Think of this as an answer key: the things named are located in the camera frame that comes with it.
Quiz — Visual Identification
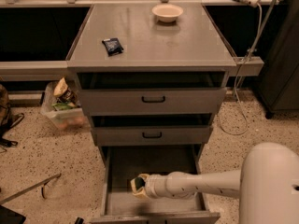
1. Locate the green and yellow sponge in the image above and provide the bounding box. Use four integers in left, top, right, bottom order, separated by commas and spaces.
135, 176, 145, 189

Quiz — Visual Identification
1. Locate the white cable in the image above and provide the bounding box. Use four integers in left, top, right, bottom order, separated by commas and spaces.
217, 2, 263, 136

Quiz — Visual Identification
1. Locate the top grey drawer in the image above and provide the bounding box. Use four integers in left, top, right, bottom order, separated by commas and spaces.
77, 72, 226, 115

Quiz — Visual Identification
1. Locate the dark backpack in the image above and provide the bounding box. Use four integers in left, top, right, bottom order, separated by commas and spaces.
0, 84, 24, 153

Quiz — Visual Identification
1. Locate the dark cabinet on wheels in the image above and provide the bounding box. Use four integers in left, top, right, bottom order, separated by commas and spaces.
257, 0, 299, 119

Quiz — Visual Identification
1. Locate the snack bag in bin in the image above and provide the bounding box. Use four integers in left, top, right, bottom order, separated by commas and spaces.
53, 77, 77, 103

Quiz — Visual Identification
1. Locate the white bowl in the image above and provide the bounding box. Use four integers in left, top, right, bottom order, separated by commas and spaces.
151, 4, 183, 23

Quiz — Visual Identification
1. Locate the grey drawer cabinet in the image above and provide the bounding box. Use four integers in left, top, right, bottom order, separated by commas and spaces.
67, 2, 235, 158

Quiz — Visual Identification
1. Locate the middle grey drawer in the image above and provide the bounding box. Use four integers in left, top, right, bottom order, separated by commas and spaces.
92, 113, 212, 147

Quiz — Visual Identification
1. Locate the grey drawer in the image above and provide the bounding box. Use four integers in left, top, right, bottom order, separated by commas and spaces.
91, 145, 220, 224
92, 113, 212, 147
77, 72, 226, 115

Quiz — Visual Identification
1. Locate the dark blue snack packet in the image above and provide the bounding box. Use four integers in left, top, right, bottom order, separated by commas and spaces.
102, 38, 123, 56

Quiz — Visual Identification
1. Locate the clear plastic bin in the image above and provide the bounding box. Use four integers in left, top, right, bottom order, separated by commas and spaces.
40, 81, 88, 130

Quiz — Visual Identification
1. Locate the bottom grey drawer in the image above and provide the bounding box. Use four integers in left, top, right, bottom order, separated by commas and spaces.
91, 145, 220, 224

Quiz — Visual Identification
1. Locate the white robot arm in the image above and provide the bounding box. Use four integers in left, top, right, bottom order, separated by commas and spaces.
131, 142, 299, 224

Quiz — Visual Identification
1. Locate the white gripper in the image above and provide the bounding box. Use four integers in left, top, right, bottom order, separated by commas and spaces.
131, 174, 170, 199

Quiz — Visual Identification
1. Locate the metal rod on floor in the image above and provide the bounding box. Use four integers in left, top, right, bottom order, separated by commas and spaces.
0, 173, 62, 205

